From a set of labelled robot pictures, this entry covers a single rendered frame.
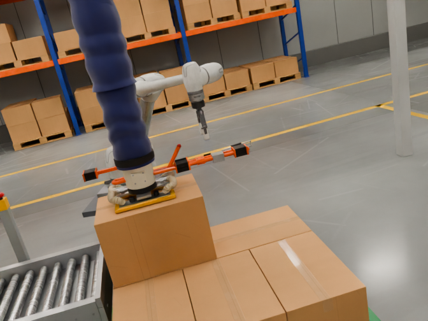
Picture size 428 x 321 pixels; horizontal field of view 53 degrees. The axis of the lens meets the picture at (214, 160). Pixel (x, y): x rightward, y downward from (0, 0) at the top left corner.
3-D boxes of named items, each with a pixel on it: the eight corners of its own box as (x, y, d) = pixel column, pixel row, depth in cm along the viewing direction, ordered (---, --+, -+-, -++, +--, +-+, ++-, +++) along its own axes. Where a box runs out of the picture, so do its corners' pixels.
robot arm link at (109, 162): (105, 178, 312) (96, 149, 306) (124, 169, 325) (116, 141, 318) (118, 180, 302) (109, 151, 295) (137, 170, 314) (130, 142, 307)
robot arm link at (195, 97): (188, 93, 232) (190, 104, 234) (204, 90, 233) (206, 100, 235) (186, 91, 240) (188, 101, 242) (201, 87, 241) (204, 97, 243)
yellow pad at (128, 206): (115, 214, 232) (113, 206, 231) (116, 206, 242) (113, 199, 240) (176, 197, 236) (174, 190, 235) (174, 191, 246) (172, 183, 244)
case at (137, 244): (114, 288, 238) (93, 225, 225) (115, 253, 276) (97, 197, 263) (217, 258, 246) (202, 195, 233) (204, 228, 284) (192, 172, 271)
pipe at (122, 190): (113, 206, 233) (111, 197, 231) (114, 190, 256) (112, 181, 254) (174, 190, 237) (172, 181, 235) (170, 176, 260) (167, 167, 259)
